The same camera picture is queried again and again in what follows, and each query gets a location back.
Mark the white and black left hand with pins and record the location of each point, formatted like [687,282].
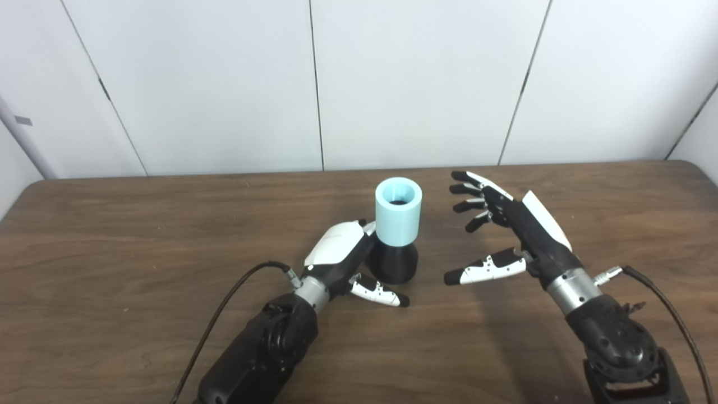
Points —
[339,247]

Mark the black funnel-shaped nozzle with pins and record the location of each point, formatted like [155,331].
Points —
[395,264]

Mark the small grey tag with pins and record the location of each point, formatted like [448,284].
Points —
[23,120]

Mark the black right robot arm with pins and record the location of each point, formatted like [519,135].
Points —
[611,342]

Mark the white and black right hand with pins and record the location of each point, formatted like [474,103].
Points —
[541,235]

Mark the grey wall post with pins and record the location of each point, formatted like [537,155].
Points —
[25,140]

